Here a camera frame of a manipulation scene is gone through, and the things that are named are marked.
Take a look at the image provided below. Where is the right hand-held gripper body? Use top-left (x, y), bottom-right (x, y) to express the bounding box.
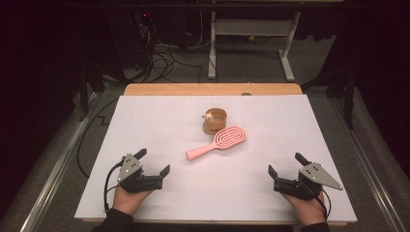
top-left (273, 161), bottom-right (344, 201)

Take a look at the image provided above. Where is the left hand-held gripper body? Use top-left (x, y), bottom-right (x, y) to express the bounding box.
top-left (117, 153), bottom-right (163, 194)

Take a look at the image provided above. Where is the pink hairbrush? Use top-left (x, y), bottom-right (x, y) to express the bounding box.
top-left (185, 125), bottom-right (248, 161)

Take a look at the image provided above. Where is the person's left hand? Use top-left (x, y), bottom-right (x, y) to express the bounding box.
top-left (112, 186), bottom-right (153, 217)

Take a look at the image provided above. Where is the person's right hand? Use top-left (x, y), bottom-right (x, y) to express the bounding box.
top-left (281, 191), bottom-right (327, 227)

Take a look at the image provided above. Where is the white paper sheet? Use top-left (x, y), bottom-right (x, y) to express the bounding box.
top-left (73, 94), bottom-right (359, 223)

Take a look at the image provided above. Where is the wooden cup with small figure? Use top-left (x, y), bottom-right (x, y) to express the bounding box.
top-left (201, 107), bottom-right (228, 136)

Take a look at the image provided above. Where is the dark metal stand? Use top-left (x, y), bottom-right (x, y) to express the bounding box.
top-left (78, 63), bottom-right (106, 123)
top-left (301, 60), bottom-right (358, 131)

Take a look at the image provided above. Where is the wooden table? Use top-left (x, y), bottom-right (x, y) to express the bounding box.
top-left (73, 82), bottom-right (359, 227)

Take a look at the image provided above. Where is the right hand-held gripper cable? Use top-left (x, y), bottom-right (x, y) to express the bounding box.
top-left (316, 188), bottom-right (333, 222)

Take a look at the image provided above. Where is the hand-held gripper cable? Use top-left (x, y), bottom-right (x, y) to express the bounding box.
top-left (102, 160), bottom-right (126, 214)
top-left (316, 188), bottom-right (333, 222)

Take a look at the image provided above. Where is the left hand-held gripper cable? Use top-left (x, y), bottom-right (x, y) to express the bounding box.
top-left (102, 160), bottom-right (126, 214)

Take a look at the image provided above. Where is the long black floor cable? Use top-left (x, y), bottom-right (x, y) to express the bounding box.
top-left (75, 98), bottom-right (121, 179)

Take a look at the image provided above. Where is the metal floor rail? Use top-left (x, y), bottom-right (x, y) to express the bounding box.
top-left (328, 96), bottom-right (410, 232)
top-left (18, 91), bottom-right (99, 232)

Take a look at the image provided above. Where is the bundle of floor cables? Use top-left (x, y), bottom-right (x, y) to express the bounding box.
top-left (137, 12), bottom-right (205, 84)

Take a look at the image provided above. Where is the white metal table frame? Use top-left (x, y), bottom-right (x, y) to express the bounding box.
top-left (207, 11), bottom-right (303, 83)

